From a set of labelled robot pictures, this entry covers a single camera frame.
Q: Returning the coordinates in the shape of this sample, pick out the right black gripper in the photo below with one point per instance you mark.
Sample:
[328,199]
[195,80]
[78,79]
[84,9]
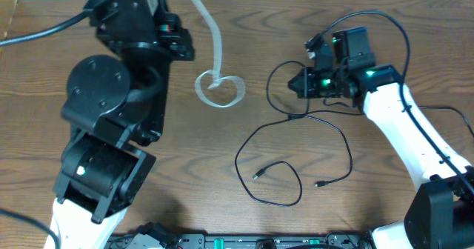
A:
[306,83]

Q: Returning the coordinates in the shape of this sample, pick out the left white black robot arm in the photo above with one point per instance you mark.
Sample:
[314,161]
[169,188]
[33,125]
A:
[115,107]

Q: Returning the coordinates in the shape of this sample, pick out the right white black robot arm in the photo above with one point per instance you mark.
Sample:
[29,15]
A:
[441,214]

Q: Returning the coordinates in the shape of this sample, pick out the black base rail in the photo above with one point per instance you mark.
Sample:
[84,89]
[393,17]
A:
[157,236]

